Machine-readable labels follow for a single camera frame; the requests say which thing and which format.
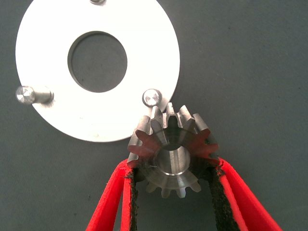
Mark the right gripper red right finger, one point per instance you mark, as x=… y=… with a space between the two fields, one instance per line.
x=238 y=204

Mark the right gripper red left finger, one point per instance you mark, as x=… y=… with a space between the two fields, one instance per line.
x=113 y=204

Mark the round metal carrier plate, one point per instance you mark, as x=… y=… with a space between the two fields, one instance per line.
x=48 y=48

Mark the dark grey table cloth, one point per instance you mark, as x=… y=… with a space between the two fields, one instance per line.
x=240 y=72

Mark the steel planetary gear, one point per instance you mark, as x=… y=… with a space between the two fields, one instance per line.
x=173 y=163

